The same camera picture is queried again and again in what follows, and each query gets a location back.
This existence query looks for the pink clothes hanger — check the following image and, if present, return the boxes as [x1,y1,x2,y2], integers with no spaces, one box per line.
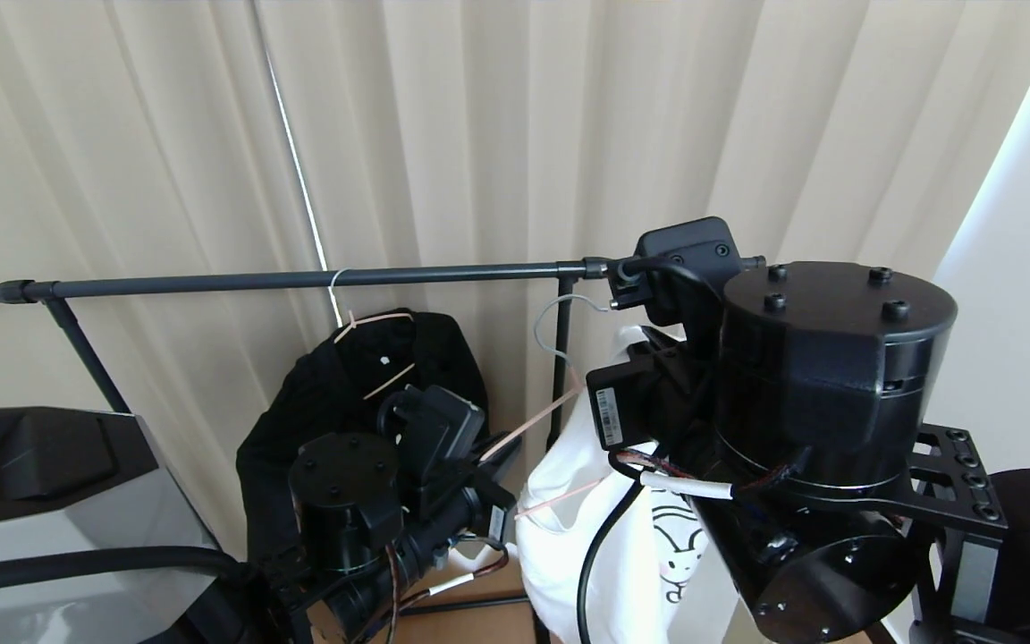
[329,268,418,403]
[477,292,614,521]

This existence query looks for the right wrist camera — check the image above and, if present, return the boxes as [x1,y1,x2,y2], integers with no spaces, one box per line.
[607,216,746,329]

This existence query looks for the white garment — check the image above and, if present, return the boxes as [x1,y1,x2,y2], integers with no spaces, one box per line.
[513,325,750,644]

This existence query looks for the black clothes rack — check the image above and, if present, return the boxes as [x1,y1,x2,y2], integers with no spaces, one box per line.
[0,254,768,644]

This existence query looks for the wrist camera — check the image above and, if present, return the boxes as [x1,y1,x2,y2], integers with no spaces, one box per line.
[376,384,488,517]
[607,216,746,329]

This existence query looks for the beige curtain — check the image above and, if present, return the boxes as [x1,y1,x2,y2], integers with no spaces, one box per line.
[0,0,1030,573]

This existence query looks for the black garment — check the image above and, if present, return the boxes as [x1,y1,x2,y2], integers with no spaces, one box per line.
[235,309,492,575]

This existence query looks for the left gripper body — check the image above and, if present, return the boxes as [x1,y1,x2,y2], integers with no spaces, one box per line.
[406,486,520,575]

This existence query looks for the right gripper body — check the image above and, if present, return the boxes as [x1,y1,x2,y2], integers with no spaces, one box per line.
[584,325,720,453]

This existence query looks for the black cable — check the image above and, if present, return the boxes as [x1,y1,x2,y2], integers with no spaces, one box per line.
[575,477,652,644]
[0,544,254,602]

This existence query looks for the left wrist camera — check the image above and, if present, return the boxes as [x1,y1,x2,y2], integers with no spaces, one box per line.
[376,384,488,517]

